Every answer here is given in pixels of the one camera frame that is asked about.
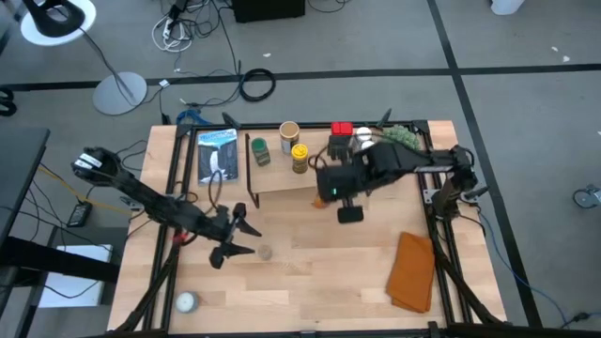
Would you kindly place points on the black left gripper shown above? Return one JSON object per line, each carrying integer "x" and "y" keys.
{"x": 220, "y": 227}

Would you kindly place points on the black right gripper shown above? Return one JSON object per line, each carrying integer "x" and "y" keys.
{"x": 338, "y": 183}

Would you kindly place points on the green black pepper tin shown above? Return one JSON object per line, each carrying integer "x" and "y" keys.
{"x": 338, "y": 146}

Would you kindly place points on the chili onion shaker yellow lid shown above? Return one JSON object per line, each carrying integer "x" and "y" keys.
{"x": 299, "y": 157}

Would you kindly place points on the smoked paprika tin red lid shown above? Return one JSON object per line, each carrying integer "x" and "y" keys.
{"x": 342, "y": 128}

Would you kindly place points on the bagel seasoning jar white lid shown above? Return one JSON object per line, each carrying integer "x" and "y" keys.
{"x": 364, "y": 133}

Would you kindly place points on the brown paper cup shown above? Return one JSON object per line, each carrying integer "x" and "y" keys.
{"x": 288, "y": 133}

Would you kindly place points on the green-lidded spice jar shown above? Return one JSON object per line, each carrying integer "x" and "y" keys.
{"x": 260, "y": 152}

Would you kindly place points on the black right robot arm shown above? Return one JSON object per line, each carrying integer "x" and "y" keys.
{"x": 422, "y": 162}

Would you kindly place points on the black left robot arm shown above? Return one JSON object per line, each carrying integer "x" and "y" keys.
{"x": 141, "y": 195}

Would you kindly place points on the wooden shelf black metal legs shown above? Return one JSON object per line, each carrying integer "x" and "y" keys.
{"x": 277, "y": 178}

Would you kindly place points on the small cork-lidded glass jar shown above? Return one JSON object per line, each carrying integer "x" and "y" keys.
{"x": 265, "y": 252}

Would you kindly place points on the green potted plant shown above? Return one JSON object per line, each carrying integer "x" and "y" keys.
{"x": 404, "y": 137}

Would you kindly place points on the orange folded cloth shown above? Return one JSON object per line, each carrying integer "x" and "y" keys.
{"x": 411, "y": 272}

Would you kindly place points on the black power adapter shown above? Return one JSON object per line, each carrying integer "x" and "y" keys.
{"x": 80, "y": 213}

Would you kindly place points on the floor lamp grey base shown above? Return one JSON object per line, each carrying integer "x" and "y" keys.
{"x": 119, "y": 94}

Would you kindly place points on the black box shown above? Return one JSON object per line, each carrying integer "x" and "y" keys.
{"x": 267, "y": 9}

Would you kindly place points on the white power strip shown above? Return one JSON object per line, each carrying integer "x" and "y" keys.
{"x": 167, "y": 30}

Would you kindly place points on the black desk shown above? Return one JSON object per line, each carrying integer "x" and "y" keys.
{"x": 19, "y": 164}

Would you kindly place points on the grey caster wheel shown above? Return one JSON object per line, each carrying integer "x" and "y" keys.
{"x": 584, "y": 197}

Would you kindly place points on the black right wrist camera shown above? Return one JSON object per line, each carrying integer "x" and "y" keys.
{"x": 350, "y": 215}

